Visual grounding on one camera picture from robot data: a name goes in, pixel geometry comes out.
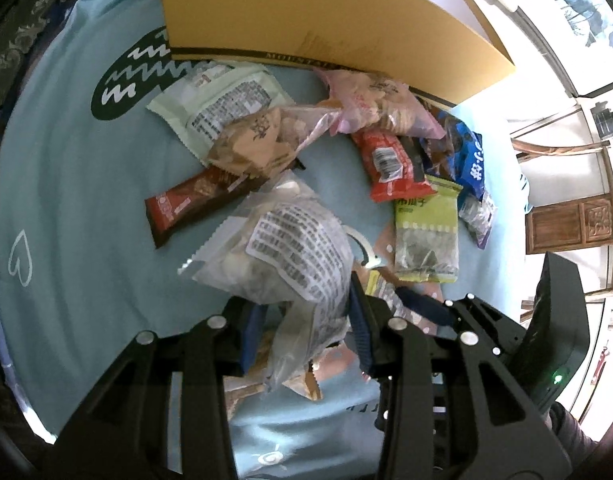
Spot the person's right hand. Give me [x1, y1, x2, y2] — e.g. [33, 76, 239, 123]
[547, 402, 598, 469]

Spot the yellow cardboard box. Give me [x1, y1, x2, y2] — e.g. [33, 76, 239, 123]
[162, 0, 515, 107]

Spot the wooden armchair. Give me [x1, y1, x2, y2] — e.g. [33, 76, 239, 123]
[511, 139, 610, 162]

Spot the light blue tablecloth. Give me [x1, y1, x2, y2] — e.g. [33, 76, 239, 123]
[0, 0, 524, 479]

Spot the tan pastry snack bag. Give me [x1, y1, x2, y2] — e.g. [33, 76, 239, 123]
[207, 105, 342, 179]

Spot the brown chocolate bar wrapper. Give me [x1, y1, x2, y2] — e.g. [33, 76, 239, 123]
[144, 159, 307, 250]

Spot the lime green seed packet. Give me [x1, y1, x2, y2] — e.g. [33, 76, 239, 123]
[394, 176, 461, 283]

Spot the purple white snack packet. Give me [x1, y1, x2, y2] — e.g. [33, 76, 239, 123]
[459, 191, 497, 249]

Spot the blue snack bag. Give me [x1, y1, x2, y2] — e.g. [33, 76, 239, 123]
[420, 107, 485, 200]

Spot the framed lotus painting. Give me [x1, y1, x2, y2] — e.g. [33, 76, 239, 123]
[484, 0, 613, 99]

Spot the clear white candy bag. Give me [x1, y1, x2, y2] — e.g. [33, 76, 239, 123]
[177, 170, 354, 388]

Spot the pink cookie snack pack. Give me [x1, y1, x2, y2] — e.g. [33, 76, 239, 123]
[315, 68, 445, 140]

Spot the dark carved wooden furniture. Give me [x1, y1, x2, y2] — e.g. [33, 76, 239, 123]
[0, 0, 108, 126]

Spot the red small snack packet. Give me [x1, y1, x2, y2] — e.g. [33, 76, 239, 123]
[351, 128, 435, 203]

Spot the pale green snack bag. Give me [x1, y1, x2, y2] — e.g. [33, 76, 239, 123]
[147, 61, 293, 162]

